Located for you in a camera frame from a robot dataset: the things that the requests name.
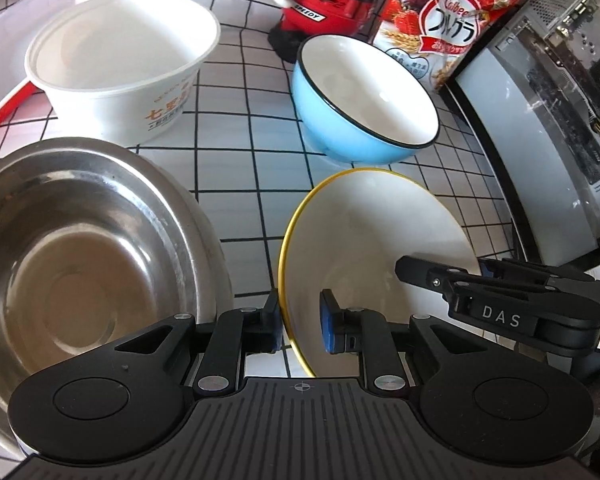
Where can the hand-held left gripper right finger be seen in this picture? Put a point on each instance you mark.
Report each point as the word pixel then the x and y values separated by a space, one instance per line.
pixel 326 325

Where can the white grid tablecloth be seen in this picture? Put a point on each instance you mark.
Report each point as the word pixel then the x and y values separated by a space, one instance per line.
pixel 250 125

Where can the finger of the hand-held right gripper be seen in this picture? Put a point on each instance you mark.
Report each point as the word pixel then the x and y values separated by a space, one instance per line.
pixel 480 300
pixel 525 271

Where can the red toy figurine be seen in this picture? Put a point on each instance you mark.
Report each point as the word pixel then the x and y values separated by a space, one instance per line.
pixel 320 0

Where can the white and red plastic tray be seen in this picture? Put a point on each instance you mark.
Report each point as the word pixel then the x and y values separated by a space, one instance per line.
pixel 10 35

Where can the yellow-rimmed white plate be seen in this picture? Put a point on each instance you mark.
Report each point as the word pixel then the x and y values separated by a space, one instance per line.
pixel 370 230

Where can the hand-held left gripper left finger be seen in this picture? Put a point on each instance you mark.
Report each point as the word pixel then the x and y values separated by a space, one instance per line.
pixel 276 322

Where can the computer case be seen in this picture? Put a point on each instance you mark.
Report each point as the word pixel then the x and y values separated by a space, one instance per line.
pixel 545 110

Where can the blue enamel bowl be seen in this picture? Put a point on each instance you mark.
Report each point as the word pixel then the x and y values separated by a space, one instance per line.
pixel 340 125

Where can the red cereal bag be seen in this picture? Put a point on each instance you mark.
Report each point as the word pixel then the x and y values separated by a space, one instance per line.
pixel 445 10

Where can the white paper bowl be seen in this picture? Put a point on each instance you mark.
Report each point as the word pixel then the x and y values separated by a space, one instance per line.
pixel 125 50

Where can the stainless steel bowl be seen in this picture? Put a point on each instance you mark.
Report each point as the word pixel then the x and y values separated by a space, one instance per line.
pixel 80 270

